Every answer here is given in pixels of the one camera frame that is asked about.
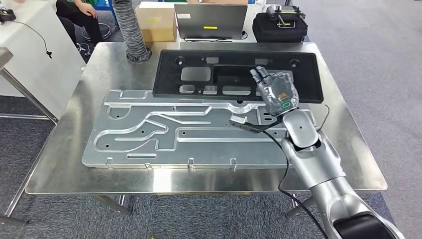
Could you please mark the brown cardboard box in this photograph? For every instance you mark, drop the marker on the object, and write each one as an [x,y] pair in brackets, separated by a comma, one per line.
[156,23]

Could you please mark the blue stool frame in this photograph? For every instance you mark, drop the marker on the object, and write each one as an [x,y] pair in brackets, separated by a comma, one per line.
[107,8]

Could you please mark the stainless steel workbench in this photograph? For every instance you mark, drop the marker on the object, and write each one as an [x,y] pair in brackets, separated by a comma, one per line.
[115,181]

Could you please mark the black plastic panel part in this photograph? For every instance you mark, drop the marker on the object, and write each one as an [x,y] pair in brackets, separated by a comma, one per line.
[171,72]

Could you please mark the round chair base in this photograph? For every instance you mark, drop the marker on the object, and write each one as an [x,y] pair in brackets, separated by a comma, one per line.
[105,31]

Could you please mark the white desk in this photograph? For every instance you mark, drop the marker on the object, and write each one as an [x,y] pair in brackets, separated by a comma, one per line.
[49,76]

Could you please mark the stainless steel table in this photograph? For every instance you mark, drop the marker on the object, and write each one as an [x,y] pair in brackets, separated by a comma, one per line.
[5,59]

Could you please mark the person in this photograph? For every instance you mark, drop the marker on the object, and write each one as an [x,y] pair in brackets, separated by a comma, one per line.
[79,13]

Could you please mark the black device on desk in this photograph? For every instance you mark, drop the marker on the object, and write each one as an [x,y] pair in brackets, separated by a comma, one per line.
[7,15]

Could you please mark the black carrying case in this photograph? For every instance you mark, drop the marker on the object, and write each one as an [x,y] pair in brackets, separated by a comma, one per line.
[280,33]

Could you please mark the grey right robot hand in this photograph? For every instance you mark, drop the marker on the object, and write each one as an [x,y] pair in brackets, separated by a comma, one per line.
[278,92]

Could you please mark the embossed grey metal plate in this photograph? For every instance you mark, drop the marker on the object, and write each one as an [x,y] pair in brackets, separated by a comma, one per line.
[204,148]

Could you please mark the grey laptop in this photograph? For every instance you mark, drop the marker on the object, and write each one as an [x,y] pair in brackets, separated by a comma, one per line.
[211,18]

